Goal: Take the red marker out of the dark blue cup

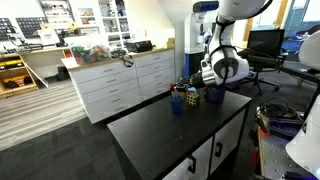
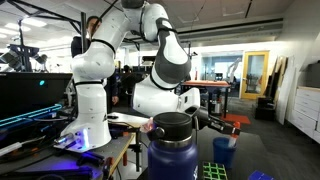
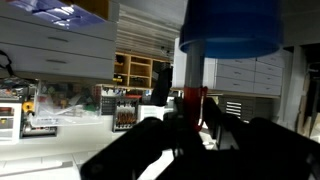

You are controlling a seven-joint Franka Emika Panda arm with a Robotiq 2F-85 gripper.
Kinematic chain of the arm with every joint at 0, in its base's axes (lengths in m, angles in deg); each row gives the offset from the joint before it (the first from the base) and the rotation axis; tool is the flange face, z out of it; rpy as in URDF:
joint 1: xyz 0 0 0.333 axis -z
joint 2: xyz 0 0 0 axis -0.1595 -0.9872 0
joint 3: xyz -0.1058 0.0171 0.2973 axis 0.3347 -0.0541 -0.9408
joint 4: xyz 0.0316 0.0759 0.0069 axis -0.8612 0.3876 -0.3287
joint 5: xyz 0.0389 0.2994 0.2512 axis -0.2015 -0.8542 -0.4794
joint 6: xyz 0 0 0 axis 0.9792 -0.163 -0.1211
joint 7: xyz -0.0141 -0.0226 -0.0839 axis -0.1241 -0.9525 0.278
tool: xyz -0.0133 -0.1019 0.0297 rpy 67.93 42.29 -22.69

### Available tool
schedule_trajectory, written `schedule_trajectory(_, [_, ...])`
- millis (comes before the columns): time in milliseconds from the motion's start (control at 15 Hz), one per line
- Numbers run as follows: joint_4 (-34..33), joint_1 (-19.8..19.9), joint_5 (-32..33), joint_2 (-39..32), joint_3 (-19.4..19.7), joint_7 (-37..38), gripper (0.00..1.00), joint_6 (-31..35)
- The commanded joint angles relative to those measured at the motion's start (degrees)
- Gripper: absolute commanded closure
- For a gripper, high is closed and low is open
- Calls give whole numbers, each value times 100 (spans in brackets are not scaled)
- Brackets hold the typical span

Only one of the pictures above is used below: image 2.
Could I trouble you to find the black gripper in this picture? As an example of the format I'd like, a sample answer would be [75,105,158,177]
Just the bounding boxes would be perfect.
[183,104,240,137]

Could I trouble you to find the dark blue cup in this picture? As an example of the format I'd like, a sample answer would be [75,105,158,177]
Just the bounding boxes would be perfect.
[212,136,236,169]

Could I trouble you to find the red floor mat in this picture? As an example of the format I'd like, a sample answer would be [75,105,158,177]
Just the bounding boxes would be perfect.
[221,113,252,126]

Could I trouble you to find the black floor crate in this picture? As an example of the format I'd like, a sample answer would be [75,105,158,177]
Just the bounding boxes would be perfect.
[254,95,278,122]

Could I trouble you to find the green grid rack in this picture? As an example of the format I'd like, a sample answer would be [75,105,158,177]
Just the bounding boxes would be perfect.
[201,161,230,180]

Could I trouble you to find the orange top table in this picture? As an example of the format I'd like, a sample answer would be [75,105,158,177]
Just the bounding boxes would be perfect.
[181,79,232,117]

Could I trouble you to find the yellow framed door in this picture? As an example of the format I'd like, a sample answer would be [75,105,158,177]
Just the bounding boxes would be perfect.
[240,50,270,101]

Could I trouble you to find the navy water bottle black lid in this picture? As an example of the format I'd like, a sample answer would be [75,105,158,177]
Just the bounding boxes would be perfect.
[146,111,200,180]

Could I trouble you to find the blue puzzle cube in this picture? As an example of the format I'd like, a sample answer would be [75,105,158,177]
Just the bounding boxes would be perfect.
[247,169,277,180]

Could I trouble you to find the stack of leaning boards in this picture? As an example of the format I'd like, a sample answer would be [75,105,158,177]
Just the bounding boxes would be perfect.
[265,55,296,126]

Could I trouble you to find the white drawer cabinet wood top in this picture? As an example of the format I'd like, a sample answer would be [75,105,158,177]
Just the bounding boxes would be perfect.
[288,85,320,145]

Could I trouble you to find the white sheet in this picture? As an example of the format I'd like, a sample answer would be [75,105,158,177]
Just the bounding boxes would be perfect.
[108,112,149,130]

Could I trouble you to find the black box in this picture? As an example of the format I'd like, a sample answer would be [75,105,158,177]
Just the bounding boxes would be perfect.
[305,60,320,89]

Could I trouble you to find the grey robot mounting table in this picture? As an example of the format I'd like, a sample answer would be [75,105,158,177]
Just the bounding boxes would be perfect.
[0,131,138,180]

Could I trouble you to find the person in dark jacket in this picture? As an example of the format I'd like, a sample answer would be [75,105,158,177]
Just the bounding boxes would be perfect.
[70,15,120,106]

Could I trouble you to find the black monitor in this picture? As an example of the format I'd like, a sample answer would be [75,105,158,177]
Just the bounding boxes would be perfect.
[0,71,75,119]

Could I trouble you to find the black tripod light rig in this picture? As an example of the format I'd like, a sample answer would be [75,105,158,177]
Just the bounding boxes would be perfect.
[0,44,48,73]

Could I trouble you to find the black clamp handle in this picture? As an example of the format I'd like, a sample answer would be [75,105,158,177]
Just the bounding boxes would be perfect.
[76,151,106,168]

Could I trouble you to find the black overhead frame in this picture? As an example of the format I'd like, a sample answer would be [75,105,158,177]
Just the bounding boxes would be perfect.
[7,0,121,73]

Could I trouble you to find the blue metal rail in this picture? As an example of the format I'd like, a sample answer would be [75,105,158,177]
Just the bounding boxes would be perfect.
[0,103,64,129]

